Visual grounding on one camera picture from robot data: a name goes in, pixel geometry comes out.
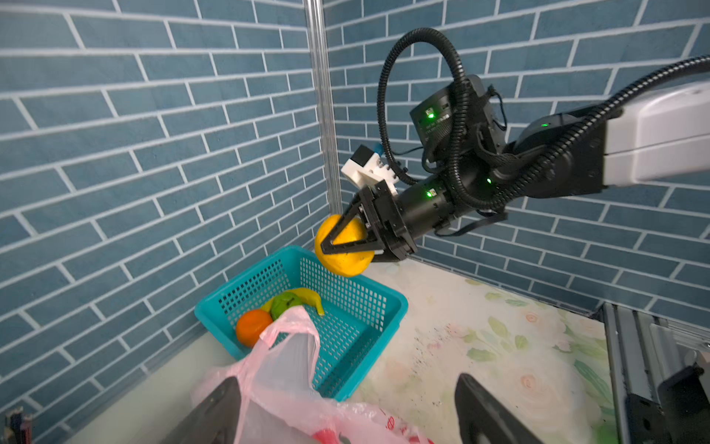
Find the yellow lemon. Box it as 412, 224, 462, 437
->
313, 213, 376, 279

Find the teal plastic basket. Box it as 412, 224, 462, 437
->
194, 246, 409, 401

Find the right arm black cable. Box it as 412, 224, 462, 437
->
375, 27, 710, 213

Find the orange fruit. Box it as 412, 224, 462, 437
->
235, 309, 273, 348

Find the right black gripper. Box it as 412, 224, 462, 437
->
319, 179, 499, 263

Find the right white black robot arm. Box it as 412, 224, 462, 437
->
315, 78, 709, 275

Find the yellow banana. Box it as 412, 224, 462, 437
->
261, 288, 325, 316

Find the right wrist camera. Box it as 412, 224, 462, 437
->
341, 144, 399, 195

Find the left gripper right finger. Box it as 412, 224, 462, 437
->
454, 374, 542, 444

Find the green pepper in basket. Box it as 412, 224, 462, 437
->
269, 292, 303, 321

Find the aluminium mounting rail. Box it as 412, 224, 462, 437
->
594, 303, 709, 443

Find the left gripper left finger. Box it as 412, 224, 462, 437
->
160, 377, 241, 444

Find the pink plastic bag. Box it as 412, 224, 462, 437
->
190, 306, 429, 443

